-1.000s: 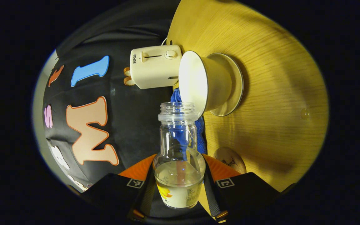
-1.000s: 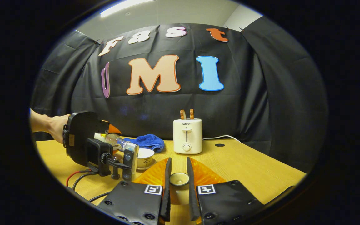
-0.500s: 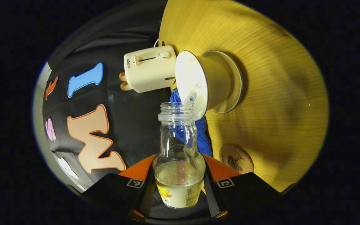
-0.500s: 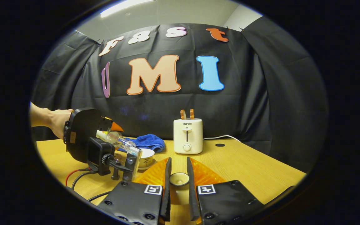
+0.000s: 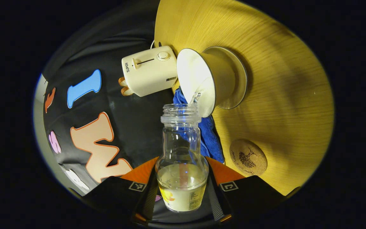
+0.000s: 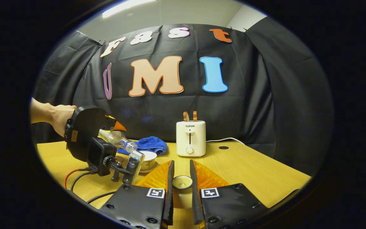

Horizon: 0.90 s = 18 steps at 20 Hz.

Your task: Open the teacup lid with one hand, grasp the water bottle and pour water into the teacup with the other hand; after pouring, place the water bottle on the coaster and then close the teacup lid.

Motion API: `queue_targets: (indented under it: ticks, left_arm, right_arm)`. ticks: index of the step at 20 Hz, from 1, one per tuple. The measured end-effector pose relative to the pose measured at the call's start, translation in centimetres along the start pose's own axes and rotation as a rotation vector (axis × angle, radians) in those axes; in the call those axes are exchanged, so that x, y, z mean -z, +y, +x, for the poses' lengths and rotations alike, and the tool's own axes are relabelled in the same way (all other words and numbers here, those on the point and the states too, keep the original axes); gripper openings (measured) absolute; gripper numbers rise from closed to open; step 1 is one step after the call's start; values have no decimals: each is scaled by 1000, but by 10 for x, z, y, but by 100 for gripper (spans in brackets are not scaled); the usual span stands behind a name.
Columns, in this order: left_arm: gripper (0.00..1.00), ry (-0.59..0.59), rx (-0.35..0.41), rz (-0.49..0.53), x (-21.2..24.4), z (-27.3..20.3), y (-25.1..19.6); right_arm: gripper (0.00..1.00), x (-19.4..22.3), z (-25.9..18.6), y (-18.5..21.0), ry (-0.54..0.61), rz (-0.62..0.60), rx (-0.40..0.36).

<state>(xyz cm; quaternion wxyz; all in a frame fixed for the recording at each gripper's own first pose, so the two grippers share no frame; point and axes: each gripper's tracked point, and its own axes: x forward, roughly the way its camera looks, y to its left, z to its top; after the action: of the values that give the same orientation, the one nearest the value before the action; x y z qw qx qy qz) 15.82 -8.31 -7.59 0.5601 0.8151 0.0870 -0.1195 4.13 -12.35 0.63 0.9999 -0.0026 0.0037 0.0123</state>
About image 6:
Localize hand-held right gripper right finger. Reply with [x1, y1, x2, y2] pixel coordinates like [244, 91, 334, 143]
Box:
[189, 160, 270, 229]

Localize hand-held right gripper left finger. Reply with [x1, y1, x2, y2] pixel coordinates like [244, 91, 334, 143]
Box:
[99, 160, 175, 229]

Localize clear glass water bottle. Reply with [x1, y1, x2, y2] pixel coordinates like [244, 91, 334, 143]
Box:
[98, 129, 138, 154]

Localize cream teacup lid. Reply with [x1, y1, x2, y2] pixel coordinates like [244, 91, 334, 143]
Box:
[172, 175, 193, 209]

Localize cream ceramic teacup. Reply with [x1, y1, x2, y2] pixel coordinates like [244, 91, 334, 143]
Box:
[139, 150, 158, 171]

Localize cream ceramic saucer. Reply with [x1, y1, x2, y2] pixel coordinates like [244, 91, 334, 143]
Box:
[139, 162, 159, 174]

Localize blue towel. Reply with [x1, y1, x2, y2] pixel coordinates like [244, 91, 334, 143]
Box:
[117, 136, 168, 156]

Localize cream toaster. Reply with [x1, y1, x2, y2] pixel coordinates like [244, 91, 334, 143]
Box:
[176, 120, 207, 157]

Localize black backdrop cloth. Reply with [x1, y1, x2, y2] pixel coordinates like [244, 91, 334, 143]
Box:
[30, 16, 334, 175]

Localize red gripper cable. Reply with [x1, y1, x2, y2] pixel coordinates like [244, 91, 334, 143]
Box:
[64, 168, 92, 190]

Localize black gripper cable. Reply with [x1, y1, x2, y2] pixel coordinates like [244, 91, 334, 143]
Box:
[70, 171, 96, 192]
[86, 191, 117, 204]

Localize white toaster cable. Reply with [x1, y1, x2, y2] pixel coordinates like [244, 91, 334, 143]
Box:
[206, 137, 246, 145]

